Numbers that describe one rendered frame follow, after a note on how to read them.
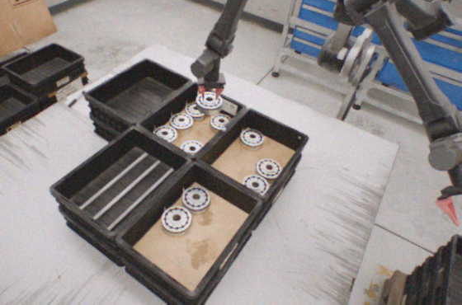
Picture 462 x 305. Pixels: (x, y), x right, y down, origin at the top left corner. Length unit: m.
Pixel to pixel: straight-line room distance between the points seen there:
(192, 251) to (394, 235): 1.65
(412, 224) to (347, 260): 1.27
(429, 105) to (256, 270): 0.77
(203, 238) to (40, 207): 0.67
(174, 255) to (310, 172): 0.77
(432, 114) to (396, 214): 1.70
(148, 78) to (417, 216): 1.99
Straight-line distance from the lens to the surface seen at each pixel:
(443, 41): 3.01
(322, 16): 3.09
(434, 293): 1.79
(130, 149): 1.42
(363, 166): 1.75
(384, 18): 0.91
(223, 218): 1.21
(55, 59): 2.69
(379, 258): 2.37
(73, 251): 1.35
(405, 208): 2.70
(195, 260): 1.13
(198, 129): 1.50
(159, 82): 1.77
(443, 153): 0.93
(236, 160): 1.39
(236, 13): 1.08
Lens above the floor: 1.86
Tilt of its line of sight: 47 degrees down
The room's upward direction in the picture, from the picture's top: 7 degrees clockwise
